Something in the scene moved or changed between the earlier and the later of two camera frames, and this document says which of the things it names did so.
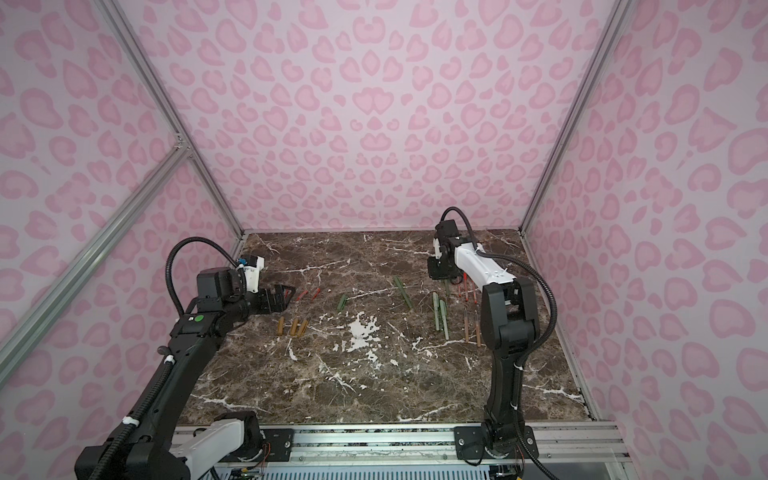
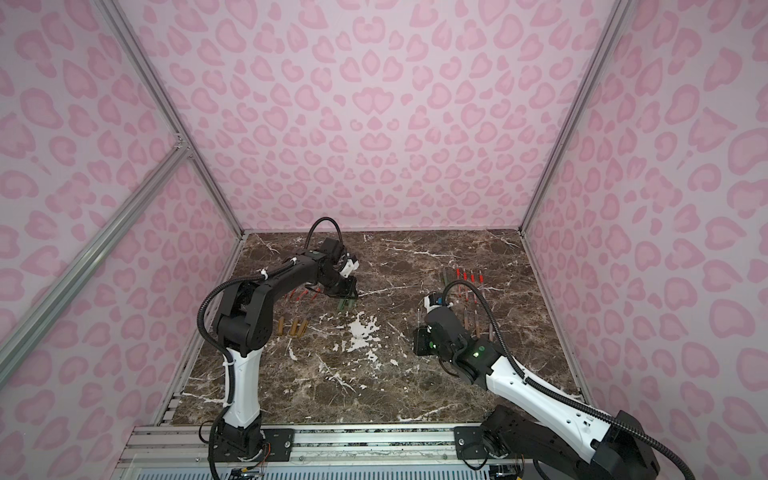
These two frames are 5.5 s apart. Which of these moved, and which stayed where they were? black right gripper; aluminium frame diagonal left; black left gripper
Moved: black right gripper; black left gripper
Stayed: aluminium frame diagonal left
